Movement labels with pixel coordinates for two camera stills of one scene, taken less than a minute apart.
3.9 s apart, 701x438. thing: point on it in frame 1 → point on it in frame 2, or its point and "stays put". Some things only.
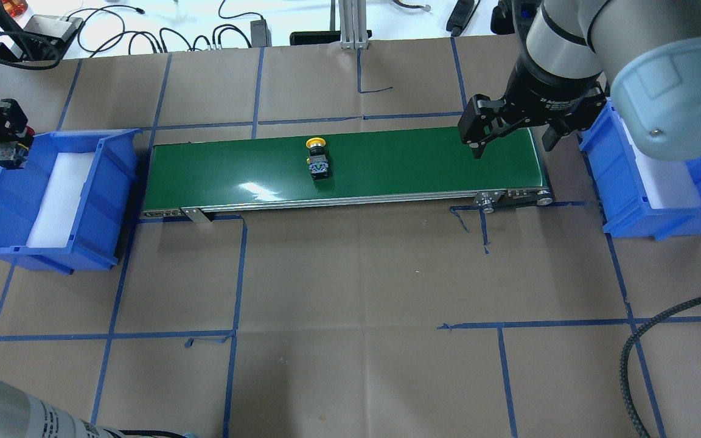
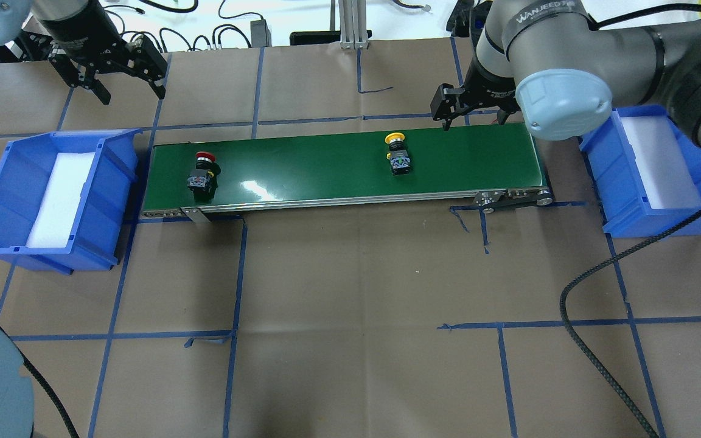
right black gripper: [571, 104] → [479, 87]
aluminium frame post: [353, 24] stays put
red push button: [13, 154] → [203, 179]
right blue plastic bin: [625, 199] stays put
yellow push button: [317, 160] → [398, 156]
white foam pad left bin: [55, 222] stays put
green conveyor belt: [408, 169] stays put
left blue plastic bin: [4, 222] stays put
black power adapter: [260, 33] stays put
